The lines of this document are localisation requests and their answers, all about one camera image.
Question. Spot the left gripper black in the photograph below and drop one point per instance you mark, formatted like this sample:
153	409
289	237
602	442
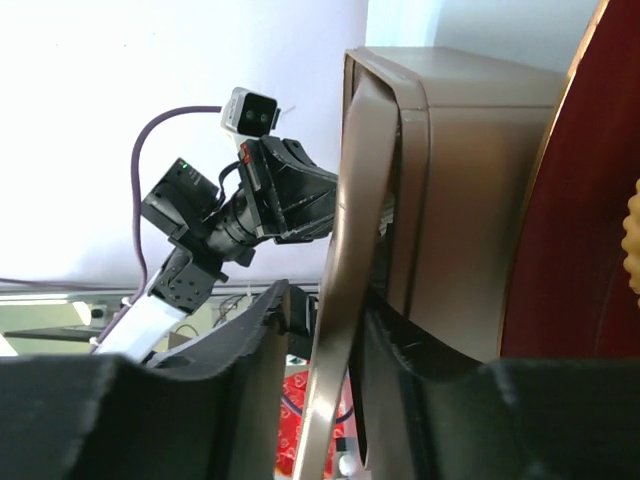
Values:
271	168

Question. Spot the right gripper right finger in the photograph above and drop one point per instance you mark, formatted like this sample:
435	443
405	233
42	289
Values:
426	411

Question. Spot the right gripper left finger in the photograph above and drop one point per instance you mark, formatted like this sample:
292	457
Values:
208	409

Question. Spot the gold tin lid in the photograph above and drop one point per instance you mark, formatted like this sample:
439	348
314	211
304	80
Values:
385	147

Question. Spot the red patterned bag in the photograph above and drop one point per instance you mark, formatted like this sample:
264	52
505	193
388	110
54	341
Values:
290	424

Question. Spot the gold cookie tin box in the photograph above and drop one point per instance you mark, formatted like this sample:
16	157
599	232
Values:
462	183

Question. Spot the red round tray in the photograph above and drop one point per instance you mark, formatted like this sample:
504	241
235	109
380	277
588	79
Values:
569	294

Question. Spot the orange biscuit cookie top right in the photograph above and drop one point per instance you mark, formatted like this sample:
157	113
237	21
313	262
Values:
631	241

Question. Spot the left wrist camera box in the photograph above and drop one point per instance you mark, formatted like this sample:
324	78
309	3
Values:
249	113

